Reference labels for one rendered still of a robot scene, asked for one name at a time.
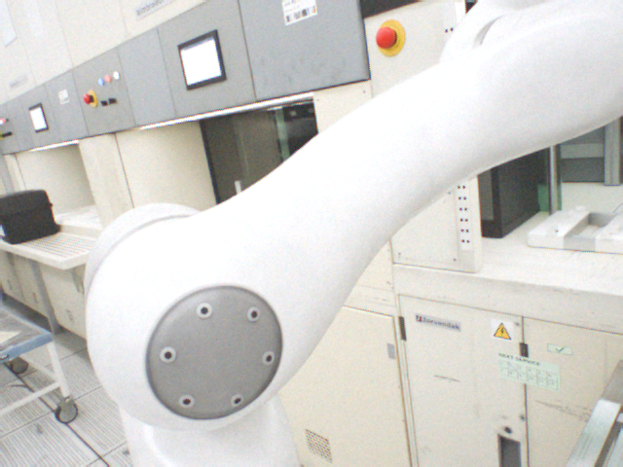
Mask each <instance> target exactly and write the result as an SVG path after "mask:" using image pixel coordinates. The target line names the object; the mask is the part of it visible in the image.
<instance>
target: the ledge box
mask: <svg viewBox="0 0 623 467"><path fill-rule="evenodd" d="M53 206H54V204H53V203H52V202H51V201H50V198H49V196H48V193H47V191H46V190H44V189H29V190H22V191H17V192H12V193H7V194H3V195H0V237H1V239H2V241H5V242H7V243H9V244H11V245H15V244H18V243H22V242H26V241H29V240H33V239H37V238H41V237H45V236H49V235H53V234H57V233H58V230H57V226H56V222H55V215H54V212H53Z"/></svg>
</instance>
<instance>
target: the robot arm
mask: <svg viewBox="0 0 623 467"><path fill-rule="evenodd" d="M621 116H623V0H479V1H478V2H477V3H476V4H475V5H474V6H473V8H472V9H471V10H470V11H469V12H468V13H467V15H466V16H465V17H464V18H463V19H462V21H461V22H460V23H459V24H458V26H457V27H456V29H455V30H454V32H453V33H452V35H451V36H450V38H449V40H448V41H447V43H446V45H445V47H444V49H443V51H442V53H441V55H440V58H439V61H438V64H436V65H434V66H432V67H430V68H428V69H426V70H424V71H422V72H421V73H419V74H417V75H414V76H412V77H410V78H408V79H406V80H404V81H402V82H400V83H398V84H396V85H395V86H393V87H391V88H389V89H388V90H385V91H384V92H382V93H380V94H379V95H377V96H375V97H374V98H372V99H370V100H369V101H367V102H365V103H364V104H362V105H360V106H359V107H357V108H356V109H354V110H352V111H351V113H348V114H347V115H345V116H343V117H342V118H340V119H339V120H338V121H336V122H335V123H333V124H332V125H330V126H329V127H327V128H326V129H324V130H323V131H321V132H320V133H319V134H318V135H317V136H316V137H315V138H313V139H312V140H311V141H310V142H308V143H307V144H306V145H305V146H304V147H303V148H302V149H300V150H299V151H298V152H297V153H295V154H293V155H292V156H291V157H290V158H289V159H288V160H286V161H285V162H284V163H282V164H281V165H280V166H279V167H277V168H276V169H275V171H274V172H272V173H271V174H270V175H268V176H267V177H265V178H264V179H262V180H261V181H260V182H258V183H257V184H255V185H253V186H252V187H250V188H249V189H247V190H246V191H244V192H241V193H239V194H238V195H236V196H234V197H233V198H230V199H228V200H226V201H224V202H222V203H220V204H218V205H216V206H214V207H212V208H210V209H207V210H205V211H203V212H201V211H198V210H197V209H194V208H191V207H187V206H184V205H179V204H172V203H150V204H145V205H141V206H138V207H135V208H133V209H131V210H130V211H128V212H126V213H123V214H121V215H120V216H118V217H117V218H116V219H114V220H113V221H112V223H111V224H109V225H108V226H107V227H106V228H105V229H104V230H103V232H102V233H101V234H100V235H99V237H98V238H97V240H96V241H95V243H94V245H93V247H92V250H91V252H90V255H89V257H88V260H87V265H86V270H85V312H86V328H87V343H88V353H89V356H90V358H91V361H92V367H93V370H94V372H95V375H96V377H97V379H98V380H99V382H100V384H101V385H102V386H103V387H104V388H105V390H106V391H107V393H108V395H109V396H110V397H111V398H112V399H113V400H114V401H115V402H116V403H117V404H118V406H119V410H120V414H121V418H122V423H123V426H124V430H125V434H126V438H127V442H128V449H129V453H130V457H131V461H132V465H133V467H302V465H301V460H300V455H299V452H298V447H297V443H296V440H294V436H293V432H292V429H291V426H290V423H289V420H288V417H287V415H286V412H285V409H284V407H283V405H282V403H281V400H280V398H279V395H278V391H279V390H280V389H281V388H282V387H283V386H284V385H285V384H286V383H287V382H288V381H289V380H290V379H291V378H292V377H293V376H294V375H296V374H297V373H298V372H299V370H300V369H301V368H302V367H303V365H304V364H305V363H306V361H307V360H308V359H309V357H310V356H311V355H312V353H313V351H314V350H315V348H316V347H317V346H318V344H319V343H320V341H321V340H322V338H323V337H324V335H325V334H326V332H327V330H328V328H329V327H330V325H331V323H332V322H333V320H334V319H335V317H336V316H337V314H338V312H339V311H340V309H341V307H342V306H343V304H344V303H345V301H346V299H347V298H348V297H349V295H350V293H351V292H352V290H353V288H354V287H355V285H356V283H357V282H358V280H359V279H360V277H361V275H362V273H363V271H365V270H366V268H367V267H368V266H369V264H370V263H371V261H372V260H373V259H374V258H375V256H376V255H377V254H378V253H379V251H380V250H381V249H382V248H383V247H384V245H385V244H386V243H387V242H388V241H389V240H390V239H391V238H392V237H393V236H394V235H395V234H396V233H397V232H398V231H399V230H400V229H401V228H402V227H404V226H406V225H407V224H408V222H409V221H411V220H412V219H413V218H414V217H416V216H417V215H418V214H420V213H421V212H422V211H424V210H425V209H426V208H427V207H428V206H430V205H431V204H433V203H434V202H435V201H437V200H438V199H440V198H441V197H443V196H444V195H446V194H447V193H448V192H450V191H451V190H452V189H454V188H455V187H457V186H458V185H460V184H461V183H463V182H465V181H466V180H468V179H470V178H473V177H475V176H477V175H479V174H481V173H483V172H485V171H487V170H489V169H491V168H493V167H495V166H498V165H500V164H503V163H505V162H510V161H512V160H515V159H518V158H520V157H522V156H523V155H524V156H525V155H526V154H528V153H531V152H534V151H537V150H540V149H543V148H545V147H548V146H551V145H554V144H557V143H560V142H563V141H566V140H568V139H571V138H573V137H576V136H578V135H581V134H583V133H586V132H588V131H591V130H593V129H595V128H598V127H600V126H603V125H606V124H609V123H610V122H612V121H614V120H616V119H618V118H620V117H621Z"/></svg>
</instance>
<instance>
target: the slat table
mask: <svg viewBox="0 0 623 467"><path fill-rule="evenodd" d="M613 440H614V447H613V450H612V452H611V454H610V457H609V459H608V462H607V464H606V466H605V467H623V360H621V359H619V360H618V362H617V364H616V366H615V368H614V370H613V372H612V374H611V376H610V378H609V380H608V383H607V385H606V387H605V389H604V391H603V393H602V395H601V397H600V399H599V401H598V403H597V405H596V407H595V408H594V410H593V412H592V414H591V416H590V418H589V419H588V421H587V423H586V425H585V427H584V429H583V431H582V433H581V435H580V437H579V439H578V441H577V443H576V445H575V447H574V449H573V450H572V452H571V454H570V456H569V458H568V461H567V463H566V465H565V467H603V464H604V462H605V458H606V456H607V454H608V451H609V449H610V447H611V444H612V442H613Z"/></svg>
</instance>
